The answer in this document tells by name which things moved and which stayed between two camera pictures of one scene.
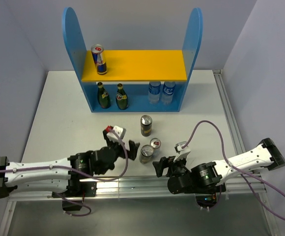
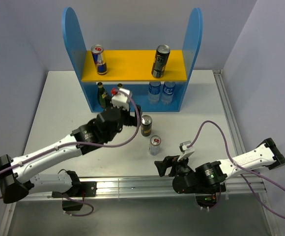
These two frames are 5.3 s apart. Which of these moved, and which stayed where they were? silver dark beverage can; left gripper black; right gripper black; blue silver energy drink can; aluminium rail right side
Moved: left gripper black; silver dark beverage can
Stayed: aluminium rail right side; blue silver energy drink can; right gripper black
